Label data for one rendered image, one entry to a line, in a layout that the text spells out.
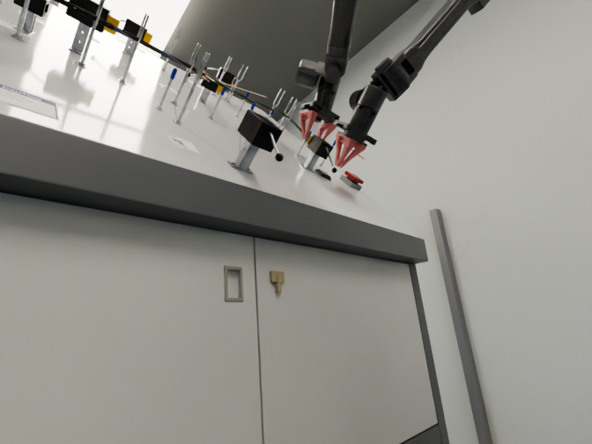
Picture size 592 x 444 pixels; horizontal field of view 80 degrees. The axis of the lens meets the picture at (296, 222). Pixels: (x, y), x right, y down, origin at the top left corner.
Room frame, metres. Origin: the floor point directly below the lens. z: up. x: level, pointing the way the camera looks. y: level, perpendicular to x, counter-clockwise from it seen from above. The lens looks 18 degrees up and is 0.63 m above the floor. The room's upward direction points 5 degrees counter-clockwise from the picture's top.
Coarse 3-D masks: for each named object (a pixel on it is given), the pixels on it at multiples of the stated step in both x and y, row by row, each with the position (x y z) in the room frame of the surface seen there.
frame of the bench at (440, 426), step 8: (416, 272) 1.00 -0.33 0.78; (416, 280) 0.99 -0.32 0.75; (416, 288) 0.99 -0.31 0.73; (416, 296) 0.98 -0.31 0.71; (416, 304) 0.98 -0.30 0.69; (424, 312) 1.00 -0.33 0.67; (424, 320) 0.99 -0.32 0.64; (424, 328) 0.99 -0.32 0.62; (424, 336) 0.98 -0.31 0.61; (424, 344) 0.98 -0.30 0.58; (432, 352) 1.00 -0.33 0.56; (432, 360) 1.00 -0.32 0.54; (432, 368) 0.99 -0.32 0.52; (432, 376) 0.98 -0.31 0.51; (432, 384) 0.98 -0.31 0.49; (440, 400) 1.00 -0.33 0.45; (440, 408) 0.99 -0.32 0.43; (440, 416) 0.99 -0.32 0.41; (440, 424) 0.98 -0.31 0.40; (424, 432) 0.92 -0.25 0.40; (432, 432) 0.94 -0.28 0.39; (440, 432) 0.98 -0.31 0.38; (408, 440) 0.87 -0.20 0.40; (416, 440) 0.89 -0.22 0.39; (424, 440) 0.91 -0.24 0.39; (432, 440) 0.94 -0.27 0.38; (440, 440) 0.97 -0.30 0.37; (448, 440) 1.00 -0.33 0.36
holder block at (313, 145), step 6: (312, 138) 0.86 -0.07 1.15; (318, 138) 0.84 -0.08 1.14; (312, 144) 0.86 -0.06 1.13; (318, 144) 0.84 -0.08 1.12; (324, 144) 0.84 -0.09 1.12; (330, 144) 0.86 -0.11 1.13; (312, 150) 0.86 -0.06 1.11; (318, 150) 0.84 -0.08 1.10; (324, 150) 0.85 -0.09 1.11; (330, 150) 0.86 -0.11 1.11; (324, 156) 0.87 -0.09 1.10
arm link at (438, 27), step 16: (448, 0) 0.70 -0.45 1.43; (464, 0) 0.68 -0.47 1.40; (480, 0) 0.71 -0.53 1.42; (448, 16) 0.68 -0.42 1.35; (432, 32) 0.68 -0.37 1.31; (416, 48) 0.68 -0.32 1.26; (432, 48) 0.69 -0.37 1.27; (400, 64) 0.68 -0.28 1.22; (416, 64) 0.69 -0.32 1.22; (384, 80) 0.70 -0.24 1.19; (400, 80) 0.69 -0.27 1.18
